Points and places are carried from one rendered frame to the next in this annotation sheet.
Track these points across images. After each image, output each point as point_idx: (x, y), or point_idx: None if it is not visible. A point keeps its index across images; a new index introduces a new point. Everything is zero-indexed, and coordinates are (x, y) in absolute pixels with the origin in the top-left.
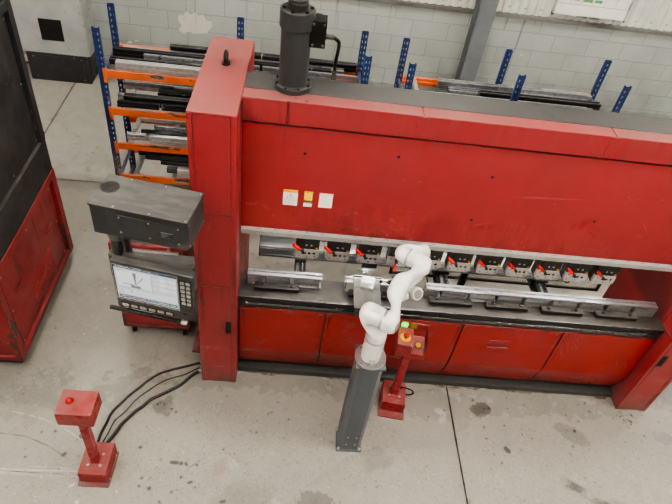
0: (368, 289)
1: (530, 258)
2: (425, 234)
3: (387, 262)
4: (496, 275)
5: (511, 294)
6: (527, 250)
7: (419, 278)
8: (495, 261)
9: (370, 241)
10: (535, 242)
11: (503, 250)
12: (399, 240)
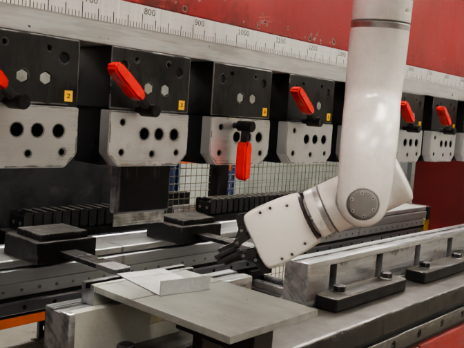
0: (195, 284)
1: (453, 97)
2: (294, 1)
3: (212, 148)
4: (344, 246)
5: (431, 235)
6: (449, 70)
7: (402, 85)
8: (414, 112)
9: (150, 31)
10: (456, 42)
11: (422, 71)
12: (235, 27)
